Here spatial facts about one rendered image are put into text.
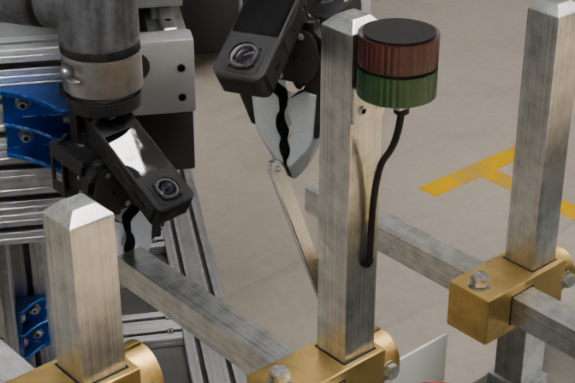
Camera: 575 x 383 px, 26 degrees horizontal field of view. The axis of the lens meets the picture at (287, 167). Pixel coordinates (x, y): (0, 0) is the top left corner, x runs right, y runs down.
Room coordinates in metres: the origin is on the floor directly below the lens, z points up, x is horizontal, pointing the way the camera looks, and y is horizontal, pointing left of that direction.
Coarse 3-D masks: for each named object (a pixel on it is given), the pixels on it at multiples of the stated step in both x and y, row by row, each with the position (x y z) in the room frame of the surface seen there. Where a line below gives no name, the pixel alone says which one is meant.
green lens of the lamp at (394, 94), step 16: (368, 80) 0.83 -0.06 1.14; (384, 80) 0.82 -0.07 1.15; (400, 80) 0.82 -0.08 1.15; (416, 80) 0.82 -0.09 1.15; (432, 80) 0.83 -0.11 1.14; (368, 96) 0.83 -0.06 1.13; (384, 96) 0.82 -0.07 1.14; (400, 96) 0.82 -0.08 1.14; (416, 96) 0.82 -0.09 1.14; (432, 96) 0.83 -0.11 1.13
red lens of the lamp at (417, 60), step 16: (368, 48) 0.83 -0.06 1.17; (384, 48) 0.82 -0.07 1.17; (400, 48) 0.82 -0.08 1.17; (416, 48) 0.82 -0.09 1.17; (432, 48) 0.83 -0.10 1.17; (368, 64) 0.83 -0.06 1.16; (384, 64) 0.82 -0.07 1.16; (400, 64) 0.82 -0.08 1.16; (416, 64) 0.82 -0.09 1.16; (432, 64) 0.83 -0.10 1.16
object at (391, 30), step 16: (368, 32) 0.85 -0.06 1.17; (384, 32) 0.85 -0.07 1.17; (400, 32) 0.85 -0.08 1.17; (416, 32) 0.85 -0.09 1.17; (432, 32) 0.85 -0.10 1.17; (352, 112) 0.86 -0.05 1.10; (368, 112) 0.87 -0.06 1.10; (384, 112) 0.88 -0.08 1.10; (400, 112) 0.84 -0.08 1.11; (400, 128) 0.84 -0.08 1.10; (384, 160) 0.86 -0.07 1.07; (368, 224) 0.87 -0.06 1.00; (368, 240) 0.87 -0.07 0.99; (368, 256) 0.87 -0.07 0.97
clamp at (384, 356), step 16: (384, 336) 0.90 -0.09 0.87; (304, 352) 0.88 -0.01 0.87; (320, 352) 0.88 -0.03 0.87; (368, 352) 0.88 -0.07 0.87; (384, 352) 0.88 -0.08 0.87; (288, 368) 0.85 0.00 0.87; (304, 368) 0.85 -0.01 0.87; (320, 368) 0.85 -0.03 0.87; (336, 368) 0.85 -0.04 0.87; (352, 368) 0.86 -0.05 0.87; (368, 368) 0.87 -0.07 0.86; (384, 368) 0.88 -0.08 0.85
